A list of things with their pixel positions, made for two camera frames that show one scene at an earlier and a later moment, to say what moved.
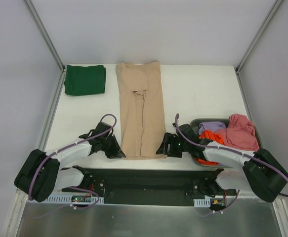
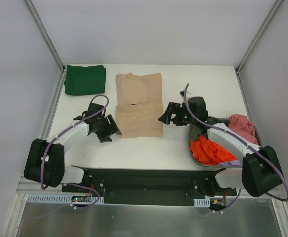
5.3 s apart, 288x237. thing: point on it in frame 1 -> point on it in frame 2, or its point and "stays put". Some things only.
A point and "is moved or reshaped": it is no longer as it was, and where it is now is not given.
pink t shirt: x=240 y=132 stays put
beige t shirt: x=142 y=112 is moved or reshaped
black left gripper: x=112 y=146 -> x=105 y=128
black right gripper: x=170 y=144 -> x=178 y=115
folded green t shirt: x=81 y=80 stays put
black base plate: x=152 y=186 stays put
